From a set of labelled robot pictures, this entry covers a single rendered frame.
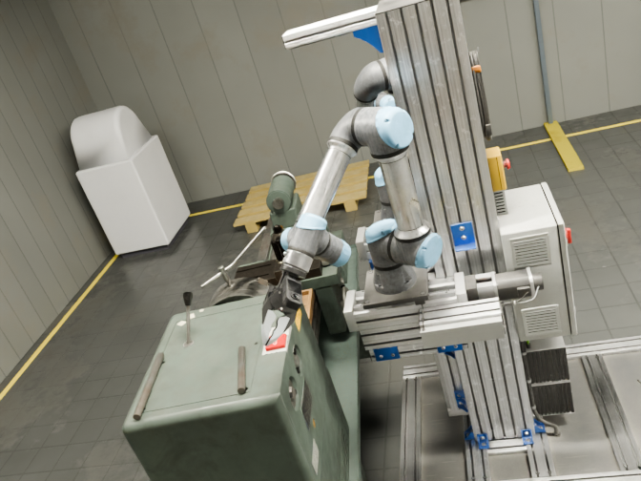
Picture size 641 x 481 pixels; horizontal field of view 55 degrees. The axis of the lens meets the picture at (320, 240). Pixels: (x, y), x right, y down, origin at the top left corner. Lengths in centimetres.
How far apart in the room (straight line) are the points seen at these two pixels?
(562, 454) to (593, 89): 433
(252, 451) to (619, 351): 194
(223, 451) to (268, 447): 13
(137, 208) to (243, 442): 441
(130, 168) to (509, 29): 367
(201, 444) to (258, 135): 505
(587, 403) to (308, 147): 435
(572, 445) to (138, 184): 435
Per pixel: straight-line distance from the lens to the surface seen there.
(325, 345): 307
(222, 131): 672
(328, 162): 185
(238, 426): 180
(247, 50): 640
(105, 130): 596
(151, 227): 610
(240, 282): 235
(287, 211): 338
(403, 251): 198
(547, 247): 225
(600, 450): 283
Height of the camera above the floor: 231
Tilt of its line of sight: 26 degrees down
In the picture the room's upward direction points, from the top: 18 degrees counter-clockwise
